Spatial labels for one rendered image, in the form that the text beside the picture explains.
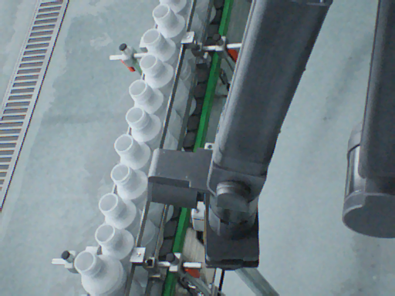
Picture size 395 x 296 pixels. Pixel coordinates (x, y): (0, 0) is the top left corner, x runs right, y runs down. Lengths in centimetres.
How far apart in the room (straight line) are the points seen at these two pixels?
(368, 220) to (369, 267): 161
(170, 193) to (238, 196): 11
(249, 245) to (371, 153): 27
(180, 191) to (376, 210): 22
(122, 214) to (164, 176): 49
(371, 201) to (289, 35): 23
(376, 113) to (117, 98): 246
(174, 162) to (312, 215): 168
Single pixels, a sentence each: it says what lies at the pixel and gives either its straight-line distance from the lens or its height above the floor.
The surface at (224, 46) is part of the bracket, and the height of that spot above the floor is 109.
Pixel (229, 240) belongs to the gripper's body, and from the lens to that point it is 98.
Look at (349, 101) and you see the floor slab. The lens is 272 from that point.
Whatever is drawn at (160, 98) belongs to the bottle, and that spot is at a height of 112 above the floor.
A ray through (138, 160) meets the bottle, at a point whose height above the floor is 113.
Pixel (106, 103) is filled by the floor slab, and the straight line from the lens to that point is 313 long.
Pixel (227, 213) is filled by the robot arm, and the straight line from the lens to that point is 90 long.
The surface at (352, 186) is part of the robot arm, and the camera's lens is 81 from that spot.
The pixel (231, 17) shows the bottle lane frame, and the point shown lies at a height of 98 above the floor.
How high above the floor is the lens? 220
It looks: 52 degrees down
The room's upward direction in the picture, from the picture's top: 38 degrees counter-clockwise
